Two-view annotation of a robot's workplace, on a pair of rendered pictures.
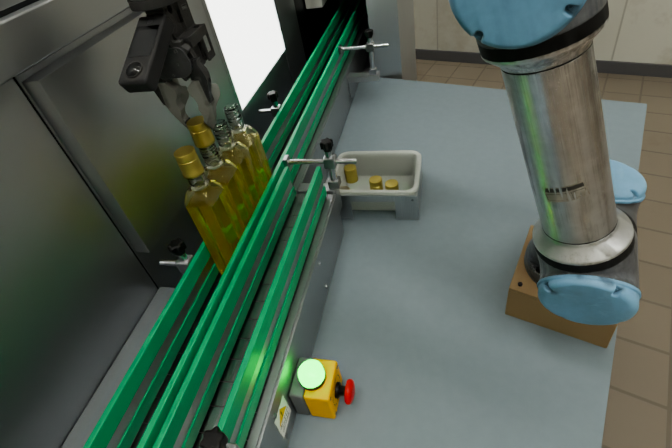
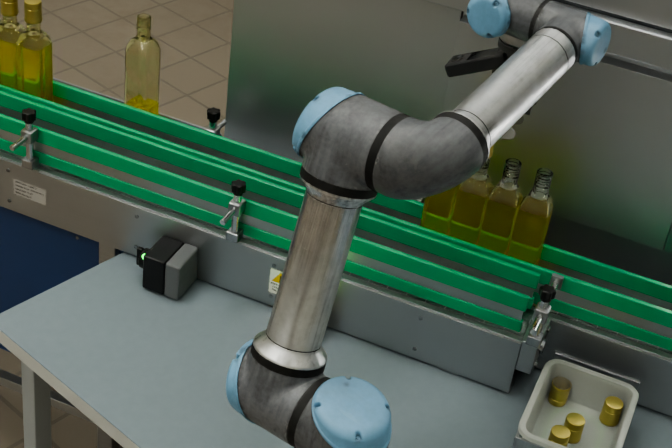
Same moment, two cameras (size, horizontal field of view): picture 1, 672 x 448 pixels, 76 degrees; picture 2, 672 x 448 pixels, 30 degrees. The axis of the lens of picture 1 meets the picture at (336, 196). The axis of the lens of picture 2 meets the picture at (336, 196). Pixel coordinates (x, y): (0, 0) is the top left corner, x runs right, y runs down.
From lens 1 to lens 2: 1.96 m
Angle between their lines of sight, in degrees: 69
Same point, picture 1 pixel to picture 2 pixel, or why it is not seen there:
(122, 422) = (289, 177)
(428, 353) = not seen: hidden behind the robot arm
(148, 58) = (463, 60)
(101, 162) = (453, 92)
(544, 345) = not seen: outside the picture
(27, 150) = (431, 43)
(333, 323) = (373, 355)
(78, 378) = not seen: hidden behind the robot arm
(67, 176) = (439, 77)
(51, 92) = (461, 32)
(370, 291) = (403, 392)
